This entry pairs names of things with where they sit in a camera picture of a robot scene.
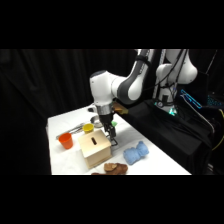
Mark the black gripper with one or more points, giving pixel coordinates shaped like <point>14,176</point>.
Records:
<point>106,121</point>

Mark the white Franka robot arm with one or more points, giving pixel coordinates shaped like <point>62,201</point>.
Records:
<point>103,86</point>

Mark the brown object behind arm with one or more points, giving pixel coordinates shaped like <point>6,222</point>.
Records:
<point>120,108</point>

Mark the green cloth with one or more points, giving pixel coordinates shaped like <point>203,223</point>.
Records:
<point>114,123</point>

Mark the wooden box with slot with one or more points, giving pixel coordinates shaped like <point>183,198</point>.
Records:
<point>95,146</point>

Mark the yellow plastic cup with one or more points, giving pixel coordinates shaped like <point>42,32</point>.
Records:
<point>88,128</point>

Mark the blue cloth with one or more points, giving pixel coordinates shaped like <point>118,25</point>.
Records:
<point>135,154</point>

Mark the brown plush toy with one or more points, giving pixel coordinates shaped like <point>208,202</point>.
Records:
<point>115,167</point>

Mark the metal tongs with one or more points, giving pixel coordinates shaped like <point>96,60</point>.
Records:
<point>71,130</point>

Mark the brown football plush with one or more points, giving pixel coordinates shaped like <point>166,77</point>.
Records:
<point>96,173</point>

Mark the orange plastic cup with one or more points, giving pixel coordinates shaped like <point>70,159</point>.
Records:
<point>66,141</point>

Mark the black robot stand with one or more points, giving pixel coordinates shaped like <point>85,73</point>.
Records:
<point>166,140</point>

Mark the small green light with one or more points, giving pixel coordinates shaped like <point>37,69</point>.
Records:
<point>172,111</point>

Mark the blue-lit monitor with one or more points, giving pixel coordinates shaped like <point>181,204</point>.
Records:
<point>191,98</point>

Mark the black curtain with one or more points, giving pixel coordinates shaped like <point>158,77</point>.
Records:
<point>33,83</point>

